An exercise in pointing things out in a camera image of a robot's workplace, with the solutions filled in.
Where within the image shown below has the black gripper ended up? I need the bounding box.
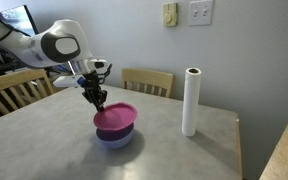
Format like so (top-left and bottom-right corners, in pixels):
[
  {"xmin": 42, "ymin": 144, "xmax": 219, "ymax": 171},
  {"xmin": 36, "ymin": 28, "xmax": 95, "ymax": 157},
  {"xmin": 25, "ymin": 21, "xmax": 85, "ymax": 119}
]
[{"xmin": 82, "ymin": 72, "xmax": 107, "ymax": 112}]

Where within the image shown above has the pink plastic plate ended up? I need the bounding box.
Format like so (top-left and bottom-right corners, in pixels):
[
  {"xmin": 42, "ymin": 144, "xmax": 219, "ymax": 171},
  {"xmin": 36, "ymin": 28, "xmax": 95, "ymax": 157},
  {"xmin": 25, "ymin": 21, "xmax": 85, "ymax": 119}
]
[{"xmin": 93, "ymin": 102, "xmax": 137, "ymax": 131}]

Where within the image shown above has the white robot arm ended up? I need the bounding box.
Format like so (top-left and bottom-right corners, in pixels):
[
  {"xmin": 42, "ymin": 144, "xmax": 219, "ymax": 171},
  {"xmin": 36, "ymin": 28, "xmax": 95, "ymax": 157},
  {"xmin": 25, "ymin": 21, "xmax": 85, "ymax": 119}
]
[{"xmin": 0, "ymin": 19, "xmax": 112, "ymax": 112}]

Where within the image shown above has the blue plastic bowl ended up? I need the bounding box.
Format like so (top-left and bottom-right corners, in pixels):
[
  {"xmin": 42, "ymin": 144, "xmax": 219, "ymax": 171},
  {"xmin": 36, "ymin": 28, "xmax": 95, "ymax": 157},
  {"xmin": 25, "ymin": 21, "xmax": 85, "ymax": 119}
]
[{"xmin": 96, "ymin": 124, "xmax": 134, "ymax": 149}]

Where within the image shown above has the wooden chair at far side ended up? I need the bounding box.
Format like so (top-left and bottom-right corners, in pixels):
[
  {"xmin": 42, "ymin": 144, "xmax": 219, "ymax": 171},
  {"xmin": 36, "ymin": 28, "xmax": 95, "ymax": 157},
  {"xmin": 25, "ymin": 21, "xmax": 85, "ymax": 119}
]
[{"xmin": 122, "ymin": 68, "xmax": 175, "ymax": 98}]

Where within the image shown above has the wooden chair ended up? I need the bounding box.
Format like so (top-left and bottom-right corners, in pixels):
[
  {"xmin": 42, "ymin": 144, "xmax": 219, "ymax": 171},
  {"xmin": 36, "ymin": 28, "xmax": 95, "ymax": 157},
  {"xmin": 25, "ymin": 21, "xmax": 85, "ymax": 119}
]
[
  {"xmin": 122, "ymin": 68, "xmax": 175, "ymax": 98},
  {"xmin": 0, "ymin": 69, "xmax": 54, "ymax": 115}
]

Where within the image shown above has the wooden chair at left side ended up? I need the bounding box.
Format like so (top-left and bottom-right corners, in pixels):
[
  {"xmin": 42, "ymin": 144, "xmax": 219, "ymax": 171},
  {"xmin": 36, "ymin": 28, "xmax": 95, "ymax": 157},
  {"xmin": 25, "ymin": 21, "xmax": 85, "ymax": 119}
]
[{"xmin": 0, "ymin": 69, "xmax": 54, "ymax": 115}]

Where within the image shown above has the white paper towel roll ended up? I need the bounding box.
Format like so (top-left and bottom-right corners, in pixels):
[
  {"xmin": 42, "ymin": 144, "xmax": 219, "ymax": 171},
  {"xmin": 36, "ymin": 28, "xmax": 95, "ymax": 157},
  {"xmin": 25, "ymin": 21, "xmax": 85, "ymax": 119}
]
[{"xmin": 182, "ymin": 67, "xmax": 201, "ymax": 136}]

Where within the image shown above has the black computer monitor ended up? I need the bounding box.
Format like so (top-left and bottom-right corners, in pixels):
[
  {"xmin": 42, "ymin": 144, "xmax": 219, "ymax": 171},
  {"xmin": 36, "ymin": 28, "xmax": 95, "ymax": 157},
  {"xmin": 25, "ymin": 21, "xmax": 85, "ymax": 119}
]
[{"xmin": 0, "ymin": 5, "xmax": 38, "ymax": 36}]

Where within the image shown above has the beige wall thermostat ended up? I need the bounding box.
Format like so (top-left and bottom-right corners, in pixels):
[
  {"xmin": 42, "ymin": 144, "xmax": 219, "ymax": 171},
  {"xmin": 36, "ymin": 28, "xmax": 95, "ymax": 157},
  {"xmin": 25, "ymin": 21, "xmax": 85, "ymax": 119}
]
[{"xmin": 162, "ymin": 2, "xmax": 177, "ymax": 27}]

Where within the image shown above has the white double light switch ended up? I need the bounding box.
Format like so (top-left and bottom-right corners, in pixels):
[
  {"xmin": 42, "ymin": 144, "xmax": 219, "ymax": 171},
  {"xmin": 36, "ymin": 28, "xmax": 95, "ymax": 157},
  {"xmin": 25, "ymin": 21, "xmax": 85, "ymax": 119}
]
[{"xmin": 188, "ymin": 0, "xmax": 213, "ymax": 26}]

